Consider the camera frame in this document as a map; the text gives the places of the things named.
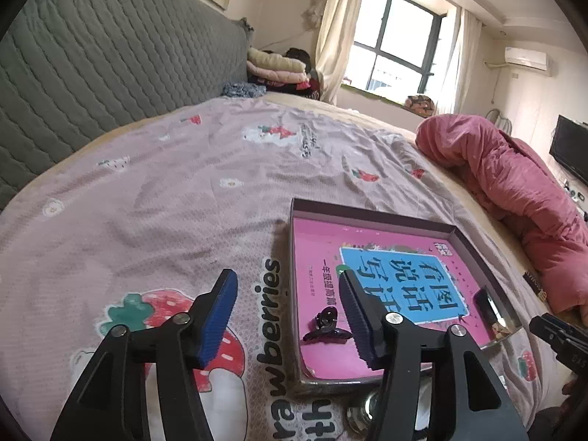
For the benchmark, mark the pink folded garment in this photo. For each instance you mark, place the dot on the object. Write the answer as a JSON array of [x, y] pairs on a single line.
[[275, 76]]

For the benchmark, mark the dark folded clothes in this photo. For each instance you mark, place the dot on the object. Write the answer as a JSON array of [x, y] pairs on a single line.
[[298, 88]]

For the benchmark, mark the silver metal cup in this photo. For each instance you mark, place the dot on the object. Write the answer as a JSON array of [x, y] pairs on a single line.
[[358, 415]]

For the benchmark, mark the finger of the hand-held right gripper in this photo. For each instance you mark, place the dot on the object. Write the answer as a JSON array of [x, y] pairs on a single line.
[[558, 337]]

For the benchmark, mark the black hair clip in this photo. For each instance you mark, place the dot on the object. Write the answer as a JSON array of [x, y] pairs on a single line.
[[321, 327]]

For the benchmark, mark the pink quilt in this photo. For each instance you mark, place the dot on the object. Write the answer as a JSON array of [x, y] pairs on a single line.
[[505, 170]]

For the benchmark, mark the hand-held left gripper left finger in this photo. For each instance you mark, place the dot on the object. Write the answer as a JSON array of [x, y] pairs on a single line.
[[218, 317]]

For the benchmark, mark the black bag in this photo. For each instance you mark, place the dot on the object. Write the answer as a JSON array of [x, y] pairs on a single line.
[[298, 54]]

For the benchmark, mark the pink book with blue panel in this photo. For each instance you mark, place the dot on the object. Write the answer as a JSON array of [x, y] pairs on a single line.
[[321, 248]]

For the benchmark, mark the grey quilted headboard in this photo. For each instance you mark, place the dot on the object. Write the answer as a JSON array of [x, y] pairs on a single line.
[[92, 55]]

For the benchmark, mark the grey shallow cardboard box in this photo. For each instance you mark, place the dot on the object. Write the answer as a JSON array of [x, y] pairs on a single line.
[[367, 212]]

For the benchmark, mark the patterned bag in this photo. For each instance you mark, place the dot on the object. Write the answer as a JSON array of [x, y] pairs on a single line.
[[419, 104]]

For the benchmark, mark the blue patterned cloth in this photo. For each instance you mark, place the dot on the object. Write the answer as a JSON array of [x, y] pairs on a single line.
[[241, 89]]

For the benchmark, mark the black faceted case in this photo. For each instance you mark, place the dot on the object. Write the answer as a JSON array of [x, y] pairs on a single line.
[[484, 305]]

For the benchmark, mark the white air conditioner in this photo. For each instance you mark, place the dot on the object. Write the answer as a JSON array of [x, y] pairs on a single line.
[[526, 59]]

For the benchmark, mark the dark framed window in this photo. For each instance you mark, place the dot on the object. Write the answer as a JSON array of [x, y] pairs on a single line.
[[399, 36]]

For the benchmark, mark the black television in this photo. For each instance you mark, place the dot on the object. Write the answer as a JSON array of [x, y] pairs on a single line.
[[569, 147]]

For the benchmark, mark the cream curtain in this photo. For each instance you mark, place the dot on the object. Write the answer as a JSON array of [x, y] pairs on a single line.
[[457, 64], [337, 32]]

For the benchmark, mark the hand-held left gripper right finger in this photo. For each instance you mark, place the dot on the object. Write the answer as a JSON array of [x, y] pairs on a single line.
[[356, 317]]

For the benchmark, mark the metal chair back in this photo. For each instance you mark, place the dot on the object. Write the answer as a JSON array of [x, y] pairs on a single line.
[[498, 117]]

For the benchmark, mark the cream folded garment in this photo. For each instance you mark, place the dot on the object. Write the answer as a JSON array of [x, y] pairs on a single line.
[[275, 60]]

